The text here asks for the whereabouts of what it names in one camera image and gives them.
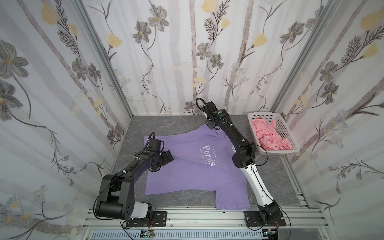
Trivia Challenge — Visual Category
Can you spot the purple t-shirt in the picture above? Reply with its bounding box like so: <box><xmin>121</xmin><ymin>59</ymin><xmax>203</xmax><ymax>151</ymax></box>
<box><xmin>145</xmin><ymin>125</ymin><xmax>251</xmax><ymax>211</ymax></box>

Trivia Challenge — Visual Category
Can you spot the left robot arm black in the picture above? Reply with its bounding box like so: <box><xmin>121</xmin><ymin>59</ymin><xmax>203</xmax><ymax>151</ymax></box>
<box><xmin>93</xmin><ymin>132</ymin><xmax>174</xmax><ymax>223</ymax></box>

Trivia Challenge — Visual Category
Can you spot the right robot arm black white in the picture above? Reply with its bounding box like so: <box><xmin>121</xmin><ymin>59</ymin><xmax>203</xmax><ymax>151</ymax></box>
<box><xmin>196</xmin><ymin>98</ymin><xmax>287</xmax><ymax>226</ymax></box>

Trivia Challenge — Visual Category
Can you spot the pink t-shirt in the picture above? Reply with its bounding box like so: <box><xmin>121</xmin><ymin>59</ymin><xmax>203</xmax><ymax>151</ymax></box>
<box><xmin>251</xmin><ymin>118</ymin><xmax>292</xmax><ymax>151</ymax></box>

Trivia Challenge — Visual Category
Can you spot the white plastic laundry basket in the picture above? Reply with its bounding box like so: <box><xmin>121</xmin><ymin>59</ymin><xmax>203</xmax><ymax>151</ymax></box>
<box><xmin>248</xmin><ymin>112</ymin><xmax>300</xmax><ymax>155</ymax></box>

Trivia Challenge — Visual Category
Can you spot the small circuit board left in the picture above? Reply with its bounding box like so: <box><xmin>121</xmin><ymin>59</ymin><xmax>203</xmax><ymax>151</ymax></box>
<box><xmin>140</xmin><ymin>230</ymin><xmax>155</xmax><ymax>238</ymax></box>

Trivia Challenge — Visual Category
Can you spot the small circuit board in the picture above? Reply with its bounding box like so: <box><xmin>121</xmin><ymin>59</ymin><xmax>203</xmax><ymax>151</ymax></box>
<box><xmin>263</xmin><ymin>229</ymin><xmax>279</xmax><ymax>240</ymax></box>
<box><xmin>140</xmin><ymin>230</ymin><xmax>155</xmax><ymax>238</ymax></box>

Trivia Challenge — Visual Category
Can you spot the white ventilation grille strip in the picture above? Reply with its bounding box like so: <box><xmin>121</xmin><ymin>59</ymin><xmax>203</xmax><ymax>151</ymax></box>
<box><xmin>88</xmin><ymin>230</ymin><xmax>268</xmax><ymax>240</ymax></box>

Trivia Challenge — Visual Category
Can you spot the small circuit board right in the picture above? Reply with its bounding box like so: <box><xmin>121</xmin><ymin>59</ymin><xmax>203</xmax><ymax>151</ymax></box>
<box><xmin>263</xmin><ymin>229</ymin><xmax>279</xmax><ymax>240</ymax></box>

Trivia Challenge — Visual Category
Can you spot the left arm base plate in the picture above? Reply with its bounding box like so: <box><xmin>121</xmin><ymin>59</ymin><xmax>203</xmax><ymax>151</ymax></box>
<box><xmin>125</xmin><ymin>211</ymin><xmax>168</xmax><ymax>228</ymax></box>

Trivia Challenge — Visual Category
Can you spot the aluminium front rail frame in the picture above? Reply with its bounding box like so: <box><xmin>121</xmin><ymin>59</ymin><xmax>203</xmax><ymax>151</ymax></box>
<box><xmin>80</xmin><ymin>205</ymin><xmax>335</xmax><ymax>240</ymax></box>

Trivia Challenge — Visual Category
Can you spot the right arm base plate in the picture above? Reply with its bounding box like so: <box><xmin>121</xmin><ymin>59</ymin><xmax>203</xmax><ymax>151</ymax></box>
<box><xmin>244</xmin><ymin>211</ymin><xmax>287</xmax><ymax>227</ymax></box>

